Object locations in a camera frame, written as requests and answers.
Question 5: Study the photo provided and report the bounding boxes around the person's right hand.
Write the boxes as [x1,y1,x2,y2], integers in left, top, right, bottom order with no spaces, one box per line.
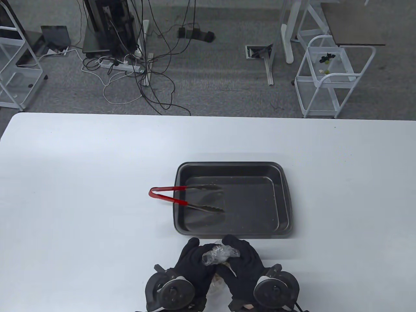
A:
[217,235,266,310]

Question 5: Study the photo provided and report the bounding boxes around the person's left hand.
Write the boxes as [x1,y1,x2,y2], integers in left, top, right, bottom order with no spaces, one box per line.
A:
[167,237,217,311]

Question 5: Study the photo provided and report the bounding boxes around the clear plastic bakery bag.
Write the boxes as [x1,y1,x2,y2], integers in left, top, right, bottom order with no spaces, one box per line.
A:
[201,242,241,296]

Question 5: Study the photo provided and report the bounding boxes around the red-handled metal tongs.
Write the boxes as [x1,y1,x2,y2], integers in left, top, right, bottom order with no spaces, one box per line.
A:
[149,184,225,214]

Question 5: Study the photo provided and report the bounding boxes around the black metal baking tray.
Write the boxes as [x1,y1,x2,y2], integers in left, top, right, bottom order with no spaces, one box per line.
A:
[173,162,293,240]

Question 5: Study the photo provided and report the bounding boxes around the floor outlet box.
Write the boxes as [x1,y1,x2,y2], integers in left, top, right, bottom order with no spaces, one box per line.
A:
[245,45,273,60]

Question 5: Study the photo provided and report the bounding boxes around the white power strip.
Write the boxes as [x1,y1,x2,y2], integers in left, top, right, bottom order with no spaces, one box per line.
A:
[99,58,145,73]

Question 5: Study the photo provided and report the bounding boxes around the black power adapter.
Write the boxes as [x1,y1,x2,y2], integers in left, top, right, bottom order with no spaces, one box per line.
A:
[177,27,216,43]

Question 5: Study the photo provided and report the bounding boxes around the black equipment stand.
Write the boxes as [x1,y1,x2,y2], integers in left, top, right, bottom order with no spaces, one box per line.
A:
[82,0,141,59]

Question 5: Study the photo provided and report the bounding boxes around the brown desk board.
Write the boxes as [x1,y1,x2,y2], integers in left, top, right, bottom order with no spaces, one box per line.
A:
[320,3,386,47]

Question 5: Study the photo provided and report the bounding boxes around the white metal rack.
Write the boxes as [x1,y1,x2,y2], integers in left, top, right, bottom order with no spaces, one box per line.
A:
[0,0,48,112]

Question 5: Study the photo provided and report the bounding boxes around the tangle of floor cables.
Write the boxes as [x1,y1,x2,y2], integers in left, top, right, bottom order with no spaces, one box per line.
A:
[76,0,197,116]

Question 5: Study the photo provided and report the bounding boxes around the white wire utility cart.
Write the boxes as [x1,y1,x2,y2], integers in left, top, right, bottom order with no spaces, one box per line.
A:
[295,35,377,119]

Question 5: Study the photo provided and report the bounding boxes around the white metal floor rail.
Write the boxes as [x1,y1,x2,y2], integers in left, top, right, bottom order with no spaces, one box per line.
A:
[142,19,154,87]

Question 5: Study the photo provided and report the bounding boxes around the white desk frame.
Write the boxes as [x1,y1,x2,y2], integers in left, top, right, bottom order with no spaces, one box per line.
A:
[265,0,342,85]

